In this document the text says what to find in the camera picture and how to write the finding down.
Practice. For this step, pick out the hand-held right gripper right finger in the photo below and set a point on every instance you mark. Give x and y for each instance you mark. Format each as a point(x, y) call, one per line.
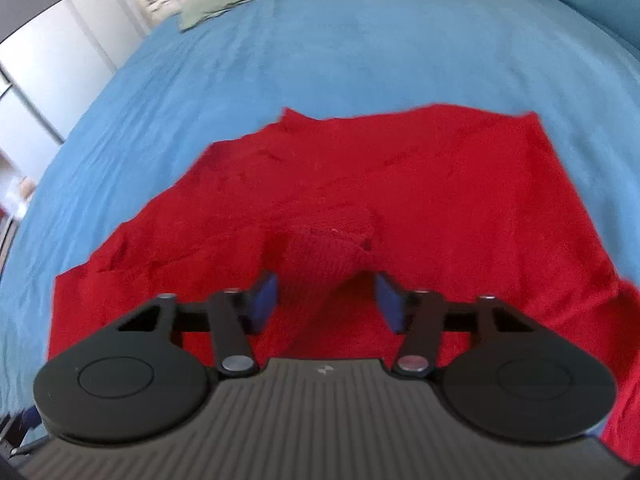
point(389, 305)

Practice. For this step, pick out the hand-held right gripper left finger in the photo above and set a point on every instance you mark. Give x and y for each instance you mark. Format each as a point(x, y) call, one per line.
point(264, 305)

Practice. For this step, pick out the red knitted sweater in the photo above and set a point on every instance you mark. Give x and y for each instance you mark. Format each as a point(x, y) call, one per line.
point(425, 195)

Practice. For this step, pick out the blue bed sheet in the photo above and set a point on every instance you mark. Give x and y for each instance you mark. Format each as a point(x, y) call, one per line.
point(250, 60)

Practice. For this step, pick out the white wardrobe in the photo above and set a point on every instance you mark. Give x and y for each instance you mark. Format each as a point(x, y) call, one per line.
point(55, 45)

